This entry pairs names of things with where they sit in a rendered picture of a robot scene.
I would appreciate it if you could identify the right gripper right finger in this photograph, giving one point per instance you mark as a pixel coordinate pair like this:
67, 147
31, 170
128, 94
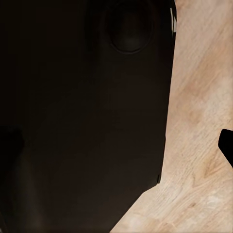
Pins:
225, 143

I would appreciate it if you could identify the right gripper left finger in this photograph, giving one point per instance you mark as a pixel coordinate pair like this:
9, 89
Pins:
11, 146

